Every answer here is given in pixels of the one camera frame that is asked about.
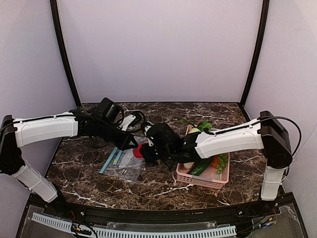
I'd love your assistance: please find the green cucumber toy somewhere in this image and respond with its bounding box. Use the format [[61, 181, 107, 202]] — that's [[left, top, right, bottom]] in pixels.
[[188, 157, 213, 176]]

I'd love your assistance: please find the orange carrot toy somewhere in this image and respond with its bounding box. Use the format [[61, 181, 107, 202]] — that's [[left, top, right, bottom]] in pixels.
[[211, 156, 219, 167]]

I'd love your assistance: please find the white slotted cable duct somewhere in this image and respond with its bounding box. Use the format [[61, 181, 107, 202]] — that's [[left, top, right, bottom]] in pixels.
[[31, 212, 237, 238]]

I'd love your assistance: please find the black frame post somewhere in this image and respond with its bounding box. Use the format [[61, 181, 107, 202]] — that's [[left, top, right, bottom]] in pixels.
[[50, 0, 81, 108], [239, 0, 270, 109]]

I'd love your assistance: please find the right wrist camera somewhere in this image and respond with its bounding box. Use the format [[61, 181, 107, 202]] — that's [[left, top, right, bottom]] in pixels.
[[141, 121, 154, 146]]

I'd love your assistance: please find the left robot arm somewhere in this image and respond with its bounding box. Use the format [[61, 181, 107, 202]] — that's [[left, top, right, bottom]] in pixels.
[[0, 98, 138, 203]]

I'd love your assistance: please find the black frame post left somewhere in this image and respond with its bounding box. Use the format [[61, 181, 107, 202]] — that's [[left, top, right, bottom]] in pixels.
[[50, 0, 81, 108]]

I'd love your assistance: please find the black front rail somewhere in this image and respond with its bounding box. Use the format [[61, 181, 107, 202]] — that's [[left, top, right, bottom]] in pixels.
[[63, 202, 263, 225]]

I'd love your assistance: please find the white radish toy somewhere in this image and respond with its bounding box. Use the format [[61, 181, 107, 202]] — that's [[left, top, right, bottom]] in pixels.
[[183, 127, 200, 170]]

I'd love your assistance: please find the green grapes toy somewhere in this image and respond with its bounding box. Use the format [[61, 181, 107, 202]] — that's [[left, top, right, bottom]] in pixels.
[[216, 153, 229, 174]]

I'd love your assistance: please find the green leaf sprig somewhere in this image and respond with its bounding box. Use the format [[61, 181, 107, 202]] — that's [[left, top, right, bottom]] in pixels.
[[179, 119, 212, 131]]

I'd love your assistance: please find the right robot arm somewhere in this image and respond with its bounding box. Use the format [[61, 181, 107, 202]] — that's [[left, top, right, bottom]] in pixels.
[[137, 111, 298, 201]]

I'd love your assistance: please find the black frame post right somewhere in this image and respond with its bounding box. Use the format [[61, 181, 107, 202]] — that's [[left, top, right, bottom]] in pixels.
[[239, 0, 270, 109]]

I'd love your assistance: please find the pink plastic basket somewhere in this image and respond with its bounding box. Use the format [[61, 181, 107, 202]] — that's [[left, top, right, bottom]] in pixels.
[[176, 126, 230, 190]]

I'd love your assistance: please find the clear zip bag blue zipper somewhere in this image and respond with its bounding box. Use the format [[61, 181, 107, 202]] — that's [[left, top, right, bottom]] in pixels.
[[113, 149, 145, 175]]

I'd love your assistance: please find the red apple toy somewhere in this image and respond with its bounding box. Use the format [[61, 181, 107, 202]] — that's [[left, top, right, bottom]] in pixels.
[[133, 143, 144, 159]]

